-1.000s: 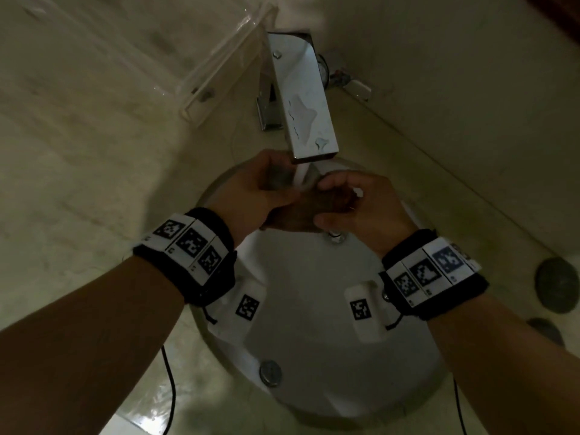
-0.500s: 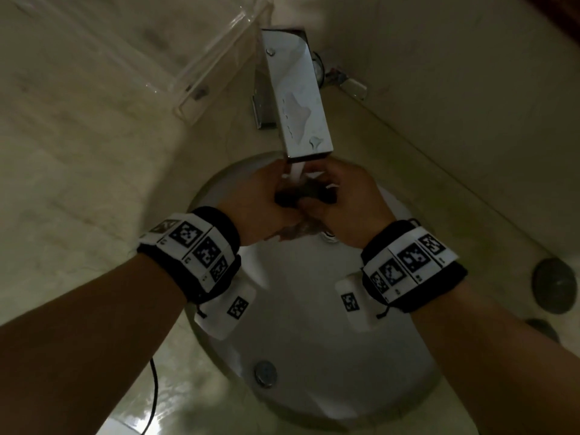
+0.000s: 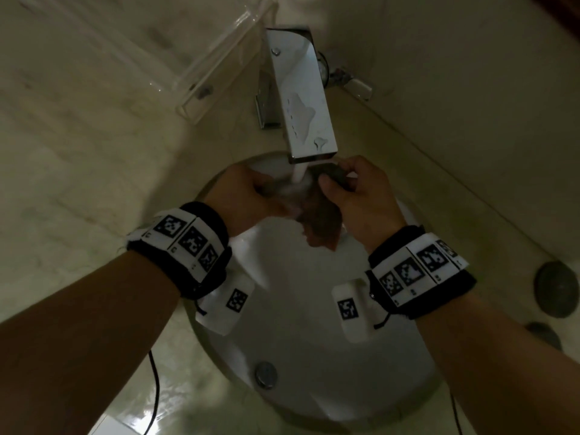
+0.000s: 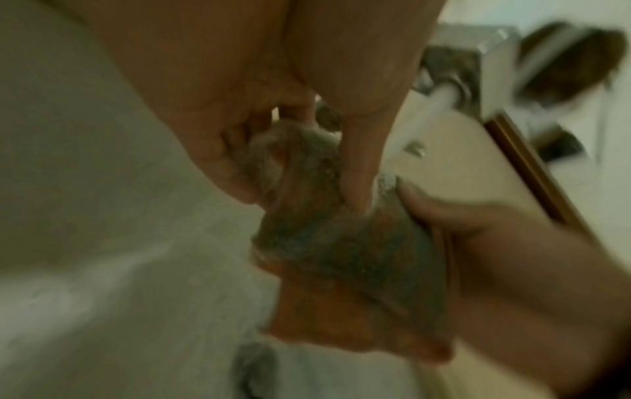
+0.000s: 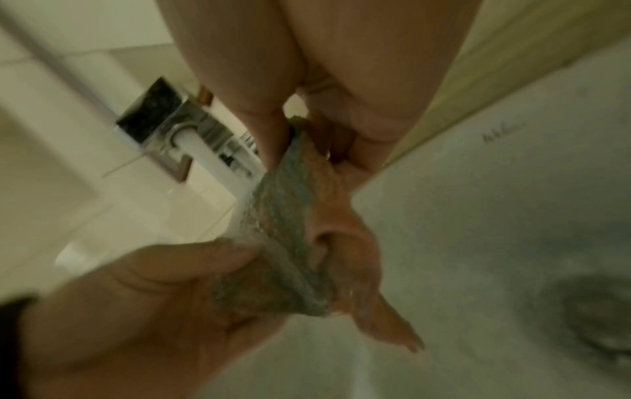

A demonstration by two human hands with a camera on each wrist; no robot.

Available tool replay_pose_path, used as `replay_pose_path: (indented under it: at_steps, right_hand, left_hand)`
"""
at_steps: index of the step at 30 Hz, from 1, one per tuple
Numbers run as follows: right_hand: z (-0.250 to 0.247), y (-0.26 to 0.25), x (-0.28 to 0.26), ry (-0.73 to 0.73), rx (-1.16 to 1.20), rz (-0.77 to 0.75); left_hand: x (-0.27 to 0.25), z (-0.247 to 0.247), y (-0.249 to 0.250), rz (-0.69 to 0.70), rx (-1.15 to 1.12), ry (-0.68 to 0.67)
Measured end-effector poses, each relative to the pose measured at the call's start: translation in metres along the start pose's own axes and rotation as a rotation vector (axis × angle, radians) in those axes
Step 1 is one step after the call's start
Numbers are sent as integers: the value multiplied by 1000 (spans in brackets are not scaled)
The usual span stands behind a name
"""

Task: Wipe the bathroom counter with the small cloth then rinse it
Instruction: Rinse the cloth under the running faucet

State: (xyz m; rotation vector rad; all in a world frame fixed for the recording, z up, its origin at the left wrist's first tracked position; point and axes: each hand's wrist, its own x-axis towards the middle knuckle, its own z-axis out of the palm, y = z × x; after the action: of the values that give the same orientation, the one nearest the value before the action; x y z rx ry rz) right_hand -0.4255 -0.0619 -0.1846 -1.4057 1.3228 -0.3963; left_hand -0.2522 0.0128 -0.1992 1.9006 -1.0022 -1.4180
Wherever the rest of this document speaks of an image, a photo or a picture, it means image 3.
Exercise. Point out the small dark round stone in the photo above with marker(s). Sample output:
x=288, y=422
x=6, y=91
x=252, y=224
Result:
x=543, y=335

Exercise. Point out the white round sink basin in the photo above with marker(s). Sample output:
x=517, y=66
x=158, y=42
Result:
x=308, y=348

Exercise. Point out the chrome fitting behind faucet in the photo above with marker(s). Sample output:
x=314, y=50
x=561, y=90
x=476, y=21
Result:
x=357, y=88

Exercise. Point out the person's left forearm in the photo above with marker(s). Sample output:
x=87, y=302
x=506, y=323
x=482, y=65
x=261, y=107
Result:
x=81, y=339

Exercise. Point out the brown wet cloth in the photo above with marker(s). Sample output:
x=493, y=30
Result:
x=321, y=219

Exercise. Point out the person's right hand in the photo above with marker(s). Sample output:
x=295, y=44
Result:
x=367, y=203

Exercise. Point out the person's right forearm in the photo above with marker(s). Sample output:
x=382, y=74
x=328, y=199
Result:
x=494, y=371

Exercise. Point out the white flat object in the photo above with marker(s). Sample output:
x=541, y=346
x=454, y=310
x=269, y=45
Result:
x=118, y=425

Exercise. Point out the large dark round stone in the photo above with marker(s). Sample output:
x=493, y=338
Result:
x=556, y=289

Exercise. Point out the black wristband with marker tags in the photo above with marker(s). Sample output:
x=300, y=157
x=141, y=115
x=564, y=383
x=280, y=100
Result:
x=421, y=271
x=185, y=242

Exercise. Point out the clear acrylic tray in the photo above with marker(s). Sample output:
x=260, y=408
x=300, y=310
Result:
x=208, y=63

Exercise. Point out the person's left hand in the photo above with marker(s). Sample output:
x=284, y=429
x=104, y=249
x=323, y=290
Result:
x=233, y=201

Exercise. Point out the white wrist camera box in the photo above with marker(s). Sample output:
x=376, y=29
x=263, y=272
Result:
x=226, y=303
x=353, y=310

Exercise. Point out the chrome rectangular faucet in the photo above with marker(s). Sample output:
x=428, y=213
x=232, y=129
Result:
x=299, y=95

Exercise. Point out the person's right thumb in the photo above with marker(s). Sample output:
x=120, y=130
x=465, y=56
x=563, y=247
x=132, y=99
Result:
x=330, y=190

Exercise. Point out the chrome sink drain plug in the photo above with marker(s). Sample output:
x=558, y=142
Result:
x=265, y=375

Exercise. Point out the person's left thumb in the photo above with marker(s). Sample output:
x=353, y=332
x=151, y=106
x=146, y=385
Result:
x=264, y=177

